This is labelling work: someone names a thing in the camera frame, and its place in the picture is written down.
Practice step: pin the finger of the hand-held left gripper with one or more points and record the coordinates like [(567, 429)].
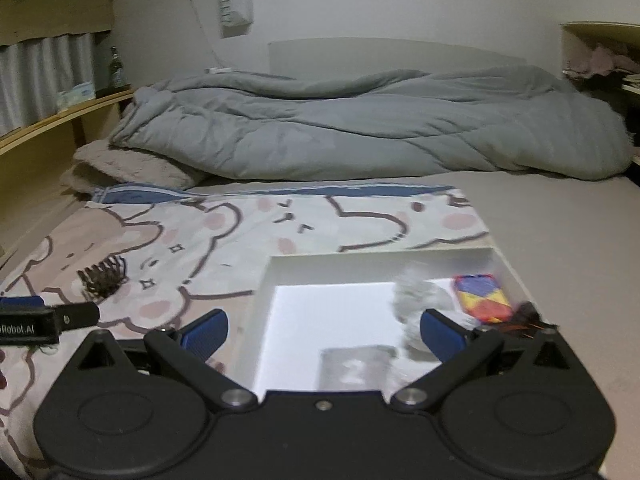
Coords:
[(77, 316), (22, 302)]

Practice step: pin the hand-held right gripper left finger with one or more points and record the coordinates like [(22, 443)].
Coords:
[(207, 332)]

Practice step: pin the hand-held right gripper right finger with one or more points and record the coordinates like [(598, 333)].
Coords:
[(442, 335)]

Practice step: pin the brown hair claw clip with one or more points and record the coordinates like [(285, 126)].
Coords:
[(102, 282)]

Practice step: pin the grey fluffy cloth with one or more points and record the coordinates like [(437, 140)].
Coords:
[(415, 295)]

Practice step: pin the multicoloured diamond-pattern case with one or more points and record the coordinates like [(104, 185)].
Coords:
[(482, 300)]

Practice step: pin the white cardboard box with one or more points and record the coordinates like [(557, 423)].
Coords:
[(325, 310)]

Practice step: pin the printed cartoon blanket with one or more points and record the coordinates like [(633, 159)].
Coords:
[(200, 240)]

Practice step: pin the beige bed sheet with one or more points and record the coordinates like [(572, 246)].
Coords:
[(550, 220)]

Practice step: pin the beige plush pillow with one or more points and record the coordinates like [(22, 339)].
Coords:
[(140, 167)]

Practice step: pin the wooden bedside ledge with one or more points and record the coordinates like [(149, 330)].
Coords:
[(60, 120)]

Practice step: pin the tissue pack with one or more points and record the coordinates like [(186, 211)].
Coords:
[(75, 95)]

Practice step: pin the grey curtain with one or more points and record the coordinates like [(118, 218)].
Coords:
[(30, 80)]

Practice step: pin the grey duvet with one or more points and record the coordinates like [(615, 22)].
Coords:
[(350, 125)]

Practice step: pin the green glass bottle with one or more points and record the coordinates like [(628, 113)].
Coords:
[(116, 72)]

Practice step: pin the dark clothes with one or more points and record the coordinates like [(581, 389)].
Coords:
[(634, 160)]

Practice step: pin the pink garment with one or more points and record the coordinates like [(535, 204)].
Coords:
[(600, 62)]

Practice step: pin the folded light clothes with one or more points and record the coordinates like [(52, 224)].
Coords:
[(631, 82)]

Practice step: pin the open wooden cabinet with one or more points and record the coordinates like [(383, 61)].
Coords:
[(570, 40)]

